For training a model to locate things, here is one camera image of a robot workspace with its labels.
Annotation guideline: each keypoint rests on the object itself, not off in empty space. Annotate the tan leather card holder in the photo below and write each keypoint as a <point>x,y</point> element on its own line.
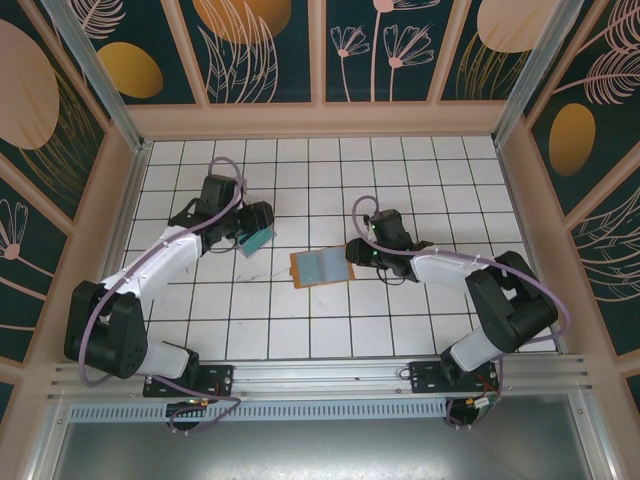
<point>320,267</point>

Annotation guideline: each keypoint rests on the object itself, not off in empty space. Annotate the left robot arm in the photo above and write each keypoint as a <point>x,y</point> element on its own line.
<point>160,255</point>

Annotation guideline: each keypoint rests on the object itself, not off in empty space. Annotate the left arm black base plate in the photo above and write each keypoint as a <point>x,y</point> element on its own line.
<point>220,380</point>

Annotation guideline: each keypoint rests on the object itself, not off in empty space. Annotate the aluminium frame post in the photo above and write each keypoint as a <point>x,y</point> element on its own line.
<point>100,80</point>
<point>540,65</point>

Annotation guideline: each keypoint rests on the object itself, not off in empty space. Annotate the long aluminium mounting rail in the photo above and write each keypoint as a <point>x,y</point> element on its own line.
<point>320,375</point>

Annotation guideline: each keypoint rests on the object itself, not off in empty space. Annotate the grey metal panel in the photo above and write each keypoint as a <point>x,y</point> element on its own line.
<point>320,450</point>

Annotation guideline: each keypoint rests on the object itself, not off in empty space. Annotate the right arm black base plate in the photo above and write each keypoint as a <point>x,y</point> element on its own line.
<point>425,380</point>

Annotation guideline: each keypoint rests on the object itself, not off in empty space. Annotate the teal card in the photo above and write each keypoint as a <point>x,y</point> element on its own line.
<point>257,241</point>

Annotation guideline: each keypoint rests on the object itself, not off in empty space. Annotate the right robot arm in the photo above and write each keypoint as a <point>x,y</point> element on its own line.
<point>440,267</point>

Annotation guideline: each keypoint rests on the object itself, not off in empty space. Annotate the aluminium side rail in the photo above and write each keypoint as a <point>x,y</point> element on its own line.
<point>127,220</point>
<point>520,215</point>

